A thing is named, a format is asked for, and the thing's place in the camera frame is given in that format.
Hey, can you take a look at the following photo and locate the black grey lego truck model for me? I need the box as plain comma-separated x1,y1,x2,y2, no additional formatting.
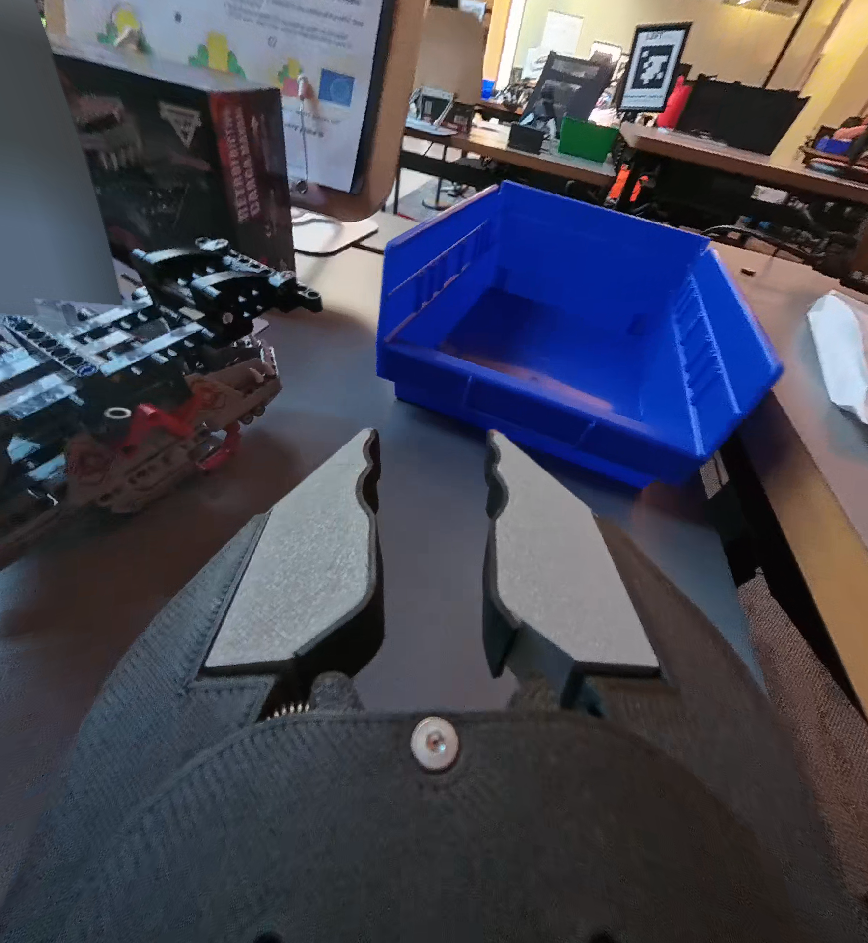
0,237,324,546

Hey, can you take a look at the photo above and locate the small green bin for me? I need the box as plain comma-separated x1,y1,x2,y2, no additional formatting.
558,116,621,164

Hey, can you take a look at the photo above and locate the blue plastic bin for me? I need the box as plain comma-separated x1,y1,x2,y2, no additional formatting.
376,180,784,489

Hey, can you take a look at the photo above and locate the printed instruction sheet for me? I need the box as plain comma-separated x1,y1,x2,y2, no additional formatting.
61,0,394,194

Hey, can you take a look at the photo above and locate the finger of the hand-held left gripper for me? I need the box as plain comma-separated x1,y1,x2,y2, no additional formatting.
0,510,66,592

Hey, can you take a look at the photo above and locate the black monitor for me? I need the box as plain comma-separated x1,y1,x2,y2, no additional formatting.
675,74,811,156

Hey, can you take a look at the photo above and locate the white stand base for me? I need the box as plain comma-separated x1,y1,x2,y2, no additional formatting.
290,210,380,257

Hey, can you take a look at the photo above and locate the black white marker sign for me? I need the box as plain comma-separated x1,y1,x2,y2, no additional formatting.
616,22,693,113

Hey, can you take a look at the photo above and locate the dark tilted screen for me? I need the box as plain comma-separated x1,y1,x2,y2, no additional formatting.
509,52,616,156

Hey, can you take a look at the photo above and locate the wooden edged table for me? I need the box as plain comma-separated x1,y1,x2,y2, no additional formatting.
404,121,617,190
710,243,868,793
618,121,868,207

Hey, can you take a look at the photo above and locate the black toy set box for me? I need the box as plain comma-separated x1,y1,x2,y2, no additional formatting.
51,53,296,274

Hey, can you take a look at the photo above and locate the white crumpled paper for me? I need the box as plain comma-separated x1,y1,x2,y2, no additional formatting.
807,289,868,438

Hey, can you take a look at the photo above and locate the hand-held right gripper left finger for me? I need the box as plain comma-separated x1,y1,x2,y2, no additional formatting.
202,429,385,677

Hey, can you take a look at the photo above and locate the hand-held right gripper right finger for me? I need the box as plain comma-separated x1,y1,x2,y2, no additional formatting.
482,431,663,679

